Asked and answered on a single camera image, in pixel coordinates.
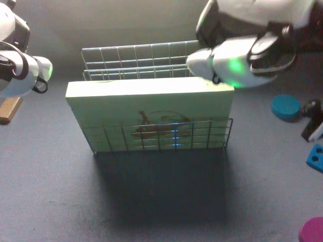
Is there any magenta round disc block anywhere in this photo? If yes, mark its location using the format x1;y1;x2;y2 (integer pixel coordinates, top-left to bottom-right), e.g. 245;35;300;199
298;216;323;242

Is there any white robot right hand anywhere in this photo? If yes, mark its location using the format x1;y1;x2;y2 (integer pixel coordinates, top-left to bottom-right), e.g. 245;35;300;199
186;0;316;89

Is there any pale green hardcover book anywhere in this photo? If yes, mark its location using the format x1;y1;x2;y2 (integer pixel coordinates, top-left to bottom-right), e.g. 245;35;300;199
65;77;235;152

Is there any black angular object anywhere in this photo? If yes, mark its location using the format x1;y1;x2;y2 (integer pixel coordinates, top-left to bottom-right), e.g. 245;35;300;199
300;99;323;142

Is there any metal wire rack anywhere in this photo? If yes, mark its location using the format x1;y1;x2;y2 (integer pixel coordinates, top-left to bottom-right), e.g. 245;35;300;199
81;40;234;156

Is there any blue round disc block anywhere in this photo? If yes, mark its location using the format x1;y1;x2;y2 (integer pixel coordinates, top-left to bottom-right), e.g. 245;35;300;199
271;94;301;124

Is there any blue block with holes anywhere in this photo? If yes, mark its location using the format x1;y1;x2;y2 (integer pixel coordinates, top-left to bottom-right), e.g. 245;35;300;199
305;143;323;174

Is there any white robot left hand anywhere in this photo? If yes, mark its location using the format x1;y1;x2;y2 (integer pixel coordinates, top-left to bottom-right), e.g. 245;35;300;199
0;0;53;99

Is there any tan wooden block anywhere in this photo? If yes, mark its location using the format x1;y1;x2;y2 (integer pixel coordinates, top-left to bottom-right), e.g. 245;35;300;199
0;96;24;125

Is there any grey table cloth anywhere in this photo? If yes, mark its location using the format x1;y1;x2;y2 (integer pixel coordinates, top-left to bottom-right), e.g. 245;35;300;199
0;50;323;242

